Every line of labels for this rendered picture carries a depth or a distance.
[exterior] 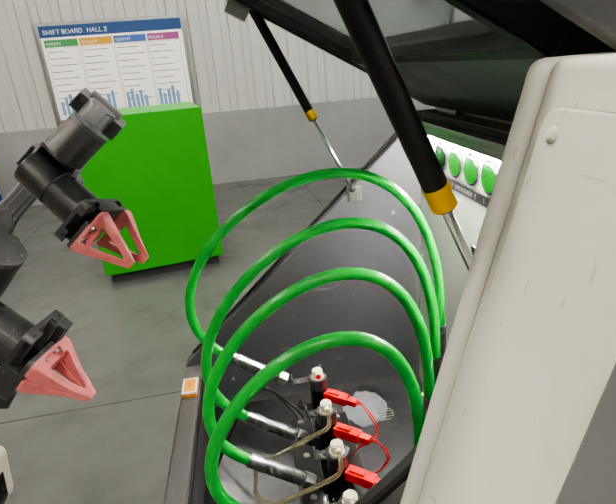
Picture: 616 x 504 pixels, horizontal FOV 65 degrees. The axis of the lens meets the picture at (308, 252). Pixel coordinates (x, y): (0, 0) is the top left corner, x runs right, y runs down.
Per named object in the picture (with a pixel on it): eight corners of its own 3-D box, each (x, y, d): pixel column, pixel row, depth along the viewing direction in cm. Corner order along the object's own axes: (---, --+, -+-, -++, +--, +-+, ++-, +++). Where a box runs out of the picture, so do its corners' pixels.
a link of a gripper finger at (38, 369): (87, 403, 55) (15, 354, 53) (58, 439, 57) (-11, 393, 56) (115, 368, 61) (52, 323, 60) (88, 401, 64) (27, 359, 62)
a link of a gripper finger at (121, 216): (165, 242, 74) (119, 200, 74) (147, 247, 67) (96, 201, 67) (137, 274, 75) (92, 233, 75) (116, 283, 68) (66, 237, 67)
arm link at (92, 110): (113, 135, 113) (73, 101, 108) (129, 118, 112) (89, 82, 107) (65, 209, 76) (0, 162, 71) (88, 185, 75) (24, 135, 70)
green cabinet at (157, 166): (210, 234, 495) (189, 101, 447) (224, 263, 418) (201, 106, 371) (112, 251, 469) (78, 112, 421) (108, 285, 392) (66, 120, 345)
